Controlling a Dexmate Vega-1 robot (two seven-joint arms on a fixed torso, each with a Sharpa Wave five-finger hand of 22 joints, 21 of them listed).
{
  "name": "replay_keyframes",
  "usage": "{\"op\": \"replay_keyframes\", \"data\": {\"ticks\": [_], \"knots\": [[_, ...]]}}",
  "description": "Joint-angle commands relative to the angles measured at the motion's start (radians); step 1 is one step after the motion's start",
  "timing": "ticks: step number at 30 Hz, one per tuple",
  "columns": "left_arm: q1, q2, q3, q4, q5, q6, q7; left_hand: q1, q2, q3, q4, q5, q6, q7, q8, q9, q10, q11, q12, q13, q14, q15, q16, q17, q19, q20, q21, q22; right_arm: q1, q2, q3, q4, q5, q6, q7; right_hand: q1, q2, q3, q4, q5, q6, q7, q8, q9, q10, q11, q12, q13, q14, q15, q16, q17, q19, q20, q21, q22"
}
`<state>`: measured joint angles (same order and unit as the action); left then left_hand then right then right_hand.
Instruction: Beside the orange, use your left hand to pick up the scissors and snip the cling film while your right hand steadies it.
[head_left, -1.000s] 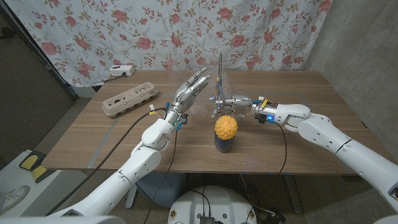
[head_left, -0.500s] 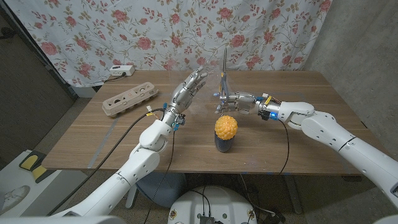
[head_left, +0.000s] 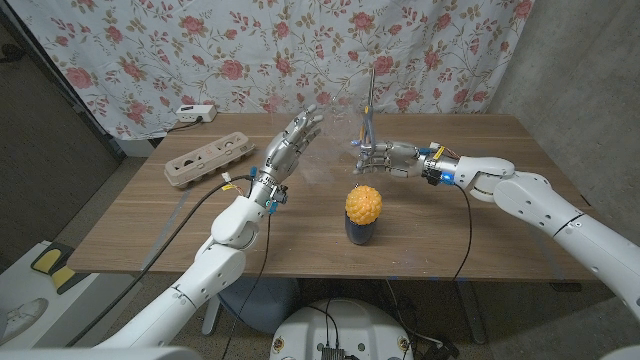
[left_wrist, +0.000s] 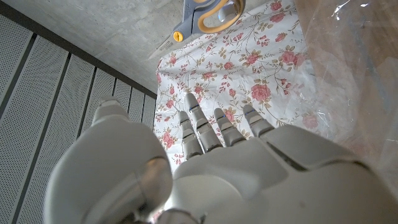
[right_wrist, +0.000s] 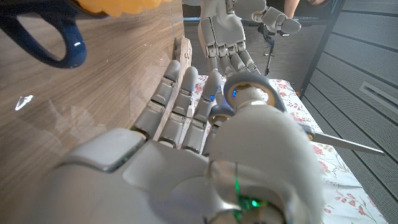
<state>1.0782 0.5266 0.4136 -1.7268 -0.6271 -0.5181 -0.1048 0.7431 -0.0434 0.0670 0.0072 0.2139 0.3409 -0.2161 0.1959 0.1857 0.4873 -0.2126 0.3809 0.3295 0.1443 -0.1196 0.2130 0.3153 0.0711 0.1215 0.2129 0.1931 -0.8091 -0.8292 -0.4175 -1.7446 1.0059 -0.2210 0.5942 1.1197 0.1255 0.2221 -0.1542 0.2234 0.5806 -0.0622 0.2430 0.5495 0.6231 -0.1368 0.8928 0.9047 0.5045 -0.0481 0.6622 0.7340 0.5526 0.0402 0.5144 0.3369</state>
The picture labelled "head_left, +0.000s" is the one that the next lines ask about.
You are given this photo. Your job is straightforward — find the white robot body rim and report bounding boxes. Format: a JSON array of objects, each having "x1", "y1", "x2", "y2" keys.
[{"x1": 0, "y1": 346, "x2": 204, "y2": 360}]

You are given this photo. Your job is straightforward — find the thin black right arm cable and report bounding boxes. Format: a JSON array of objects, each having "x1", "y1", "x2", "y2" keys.
[{"x1": 452, "y1": 184, "x2": 474, "y2": 281}]

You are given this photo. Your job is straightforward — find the white power strip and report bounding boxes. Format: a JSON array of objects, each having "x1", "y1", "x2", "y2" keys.
[{"x1": 175, "y1": 104, "x2": 218, "y2": 124}]

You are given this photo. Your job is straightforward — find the white floor platform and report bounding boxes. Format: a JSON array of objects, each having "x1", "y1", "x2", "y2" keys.
[{"x1": 0, "y1": 239, "x2": 141, "y2": 350}]

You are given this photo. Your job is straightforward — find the black partition frame post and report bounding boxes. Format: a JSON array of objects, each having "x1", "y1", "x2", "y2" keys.
[{"x1": 0, "y1": 7, "x2": 126, "y2": 162}]

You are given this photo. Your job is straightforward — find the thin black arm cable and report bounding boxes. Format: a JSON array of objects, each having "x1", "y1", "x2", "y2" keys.
[
  {"x1": 452, "y1": 184, "x2": 474, "y2": 281},
  {"x1": 221, "y1": 209, "x2": 274, "y2": 360}
]

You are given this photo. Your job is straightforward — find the white table leg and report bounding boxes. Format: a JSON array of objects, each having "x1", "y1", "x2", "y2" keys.
[{"x1": 201, "y1": 294, "x2": 221, "y2": 336}]

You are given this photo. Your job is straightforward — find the black power adapter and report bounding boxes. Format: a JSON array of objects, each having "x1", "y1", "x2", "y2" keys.
[{"x1": 422, "y1": 339, "x2": 461, "y2": 360}]

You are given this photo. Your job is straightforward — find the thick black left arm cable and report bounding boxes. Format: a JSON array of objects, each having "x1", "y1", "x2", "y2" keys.
[{"x1": 67, "y1": 173, "x2": 255, "y2": 348}]

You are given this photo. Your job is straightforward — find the bumpy orange ball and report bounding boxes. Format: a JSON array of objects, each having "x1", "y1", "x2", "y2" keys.
[{"x1": 345, "y1": 185, "x2": 384, "y2": 226}]

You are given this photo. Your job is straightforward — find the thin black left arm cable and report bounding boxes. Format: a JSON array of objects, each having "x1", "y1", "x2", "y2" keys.
[{"x1": 221, "y1": 209, "x2": 274, "y2": 360}]

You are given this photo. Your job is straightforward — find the white sneaker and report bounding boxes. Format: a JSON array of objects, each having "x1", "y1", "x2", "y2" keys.
[{"x1": 0, "y1": 298, "x2": 50, "y2": 346}]

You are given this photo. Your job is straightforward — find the orange grey handled scissors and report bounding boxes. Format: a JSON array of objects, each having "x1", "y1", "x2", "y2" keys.
[{"x1": 358, "y1": 67, "x2": 380, "y2": 154}]

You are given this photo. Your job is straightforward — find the transparent cling film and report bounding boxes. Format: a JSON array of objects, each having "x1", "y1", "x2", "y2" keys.
[{"x1": 269, "y1": 97, "x2": 396, "y2": 194}]

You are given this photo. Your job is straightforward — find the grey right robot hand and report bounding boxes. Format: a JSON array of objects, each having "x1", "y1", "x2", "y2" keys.
[{"x1": 352, "y1": 140, "x2": 430, "y2": 180}]

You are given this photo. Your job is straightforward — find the blue grey stool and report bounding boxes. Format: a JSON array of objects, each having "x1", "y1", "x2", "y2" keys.
[{"x1": 217, "y1": 276, "x2": 301, "y2": 335}]

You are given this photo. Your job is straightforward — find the black power strip cord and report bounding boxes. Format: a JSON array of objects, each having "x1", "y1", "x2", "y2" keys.
[{"x1": 167, "y1": 116, "x2": 205, "y2": 134}]

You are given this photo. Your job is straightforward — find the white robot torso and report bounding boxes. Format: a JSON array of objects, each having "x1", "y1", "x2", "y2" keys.
[{"x1": 269, "y1": 298, "x2": 415, "y2": 360}]

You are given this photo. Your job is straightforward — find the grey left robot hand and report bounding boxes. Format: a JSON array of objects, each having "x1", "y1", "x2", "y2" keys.
[{"x1": 254, "y1": 103, "x2": 325, "y2": 194}]

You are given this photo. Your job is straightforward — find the floral rose curtain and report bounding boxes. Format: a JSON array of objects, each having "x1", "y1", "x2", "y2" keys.
[{"x1": 7, "y1": 0, "x2": 536, "y2": 141}]

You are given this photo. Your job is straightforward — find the beige egg carton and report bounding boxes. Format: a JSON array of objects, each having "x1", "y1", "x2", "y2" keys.
[{"x1": 164, "y1": 131, "x2": 257, "y2": 188}]

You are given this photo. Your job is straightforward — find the yellow black foot pedal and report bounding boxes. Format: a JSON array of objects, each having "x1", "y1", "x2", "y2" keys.
[{"x1": 29, "y1": 241, "x2": 77, "y2": 294}]

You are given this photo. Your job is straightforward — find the grey table leg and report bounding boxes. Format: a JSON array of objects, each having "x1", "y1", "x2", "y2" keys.
[{"x1": 455, "y1": 280, "x2": 487, "y2": 345}]

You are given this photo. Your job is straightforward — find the dark cup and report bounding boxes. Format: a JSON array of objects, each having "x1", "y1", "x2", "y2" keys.
[{"x1": 344, "y1": 212, "x2": 377, "y2": 246}]

